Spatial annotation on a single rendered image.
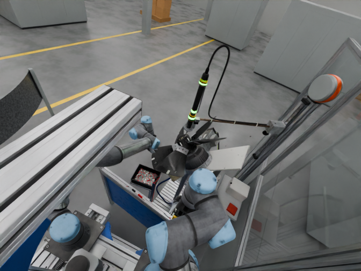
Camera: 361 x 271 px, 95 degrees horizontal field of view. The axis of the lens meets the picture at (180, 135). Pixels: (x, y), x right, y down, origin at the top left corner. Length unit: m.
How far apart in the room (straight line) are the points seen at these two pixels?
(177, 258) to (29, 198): 0.32
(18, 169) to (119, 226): 2.07
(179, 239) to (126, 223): 1.89
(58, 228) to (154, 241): 0.70
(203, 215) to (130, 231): 1.87
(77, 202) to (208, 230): 2.16
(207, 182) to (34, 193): 0.37
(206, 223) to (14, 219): 0.35
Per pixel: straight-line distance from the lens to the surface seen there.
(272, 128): 1.32
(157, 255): 0.44
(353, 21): 6.30
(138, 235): 2.28
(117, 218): 2.34
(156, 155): 1.52
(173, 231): 0.44
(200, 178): 0.48
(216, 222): 0.47
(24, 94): 2.65
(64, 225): 1.06
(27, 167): 0.28
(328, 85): 1.25
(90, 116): 0.31
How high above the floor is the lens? 2.24
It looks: 47 degrees down
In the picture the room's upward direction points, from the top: 17 degrees clockwise
